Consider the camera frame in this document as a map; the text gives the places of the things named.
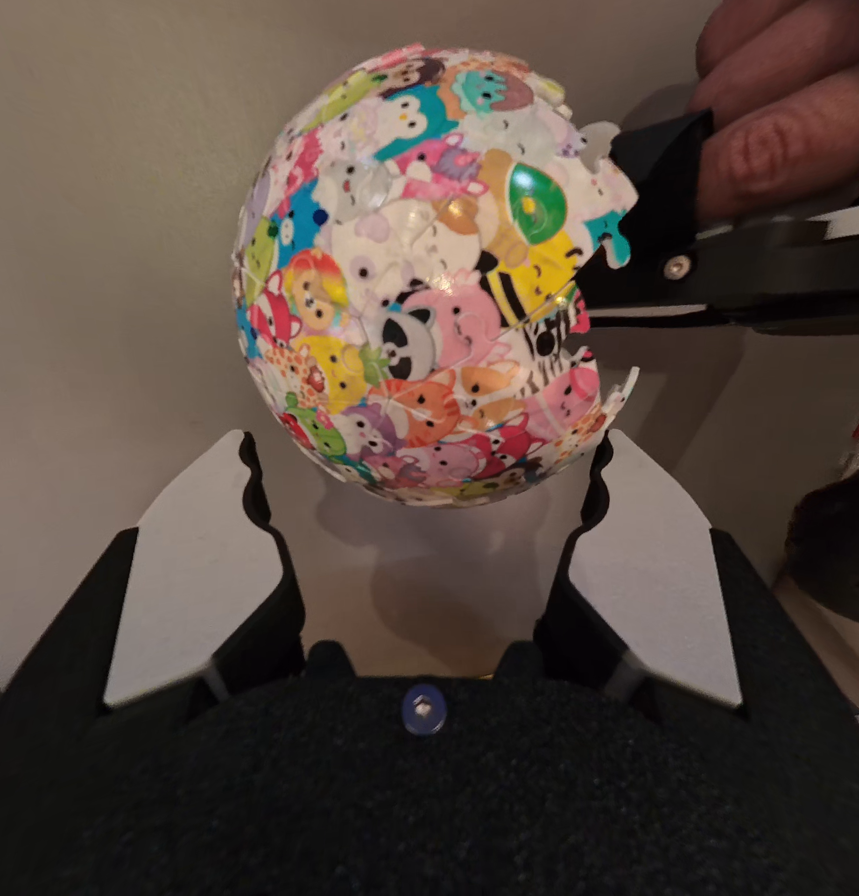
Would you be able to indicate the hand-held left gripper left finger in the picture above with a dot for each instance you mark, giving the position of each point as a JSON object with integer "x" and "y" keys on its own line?
{"x": 198, "y": 560}

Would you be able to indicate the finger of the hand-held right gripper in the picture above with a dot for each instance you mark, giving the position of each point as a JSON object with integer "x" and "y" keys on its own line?
{"x": 646, "y": 309}

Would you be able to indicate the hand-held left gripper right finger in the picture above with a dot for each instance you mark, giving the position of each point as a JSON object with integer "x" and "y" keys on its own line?
{"x": 653, "y": 560}

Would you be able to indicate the colourful puzzle ball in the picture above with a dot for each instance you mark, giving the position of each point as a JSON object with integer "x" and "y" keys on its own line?
{"x": 415, "y": 280}

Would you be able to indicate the person's right hand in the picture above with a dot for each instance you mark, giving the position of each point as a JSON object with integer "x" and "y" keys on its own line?
{"x": 786, "y": 84}

